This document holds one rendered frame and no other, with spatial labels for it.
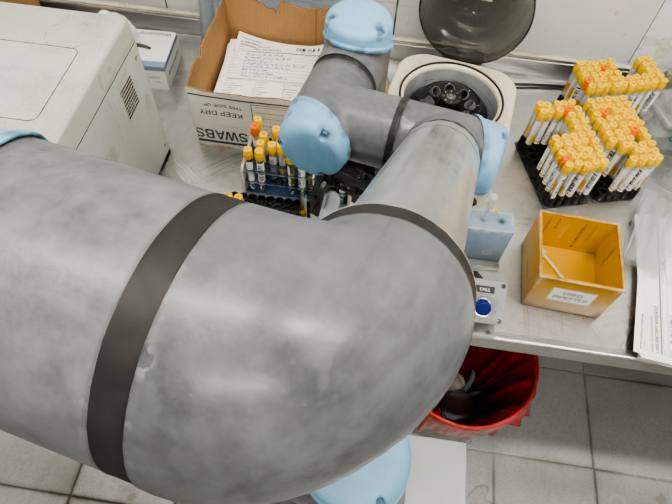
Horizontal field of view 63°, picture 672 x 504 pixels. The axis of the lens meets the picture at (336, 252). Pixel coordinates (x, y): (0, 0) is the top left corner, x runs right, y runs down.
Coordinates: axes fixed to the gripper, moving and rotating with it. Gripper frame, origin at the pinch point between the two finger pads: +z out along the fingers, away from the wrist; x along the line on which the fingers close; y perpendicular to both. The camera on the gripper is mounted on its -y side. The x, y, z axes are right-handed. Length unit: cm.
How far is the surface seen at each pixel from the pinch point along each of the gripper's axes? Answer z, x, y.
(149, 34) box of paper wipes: 7, 22, -61
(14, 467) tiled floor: 100, -65, -65
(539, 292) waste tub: 7.3, 8.4, 34.8
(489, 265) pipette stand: 11.4, 11.5, 25.8
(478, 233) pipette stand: 3.6, 10.8, 21.8
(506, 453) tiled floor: 100, 15, 56
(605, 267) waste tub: 7.5, 19.2, 42.7
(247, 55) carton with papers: 6.3, 28.2, -38.7
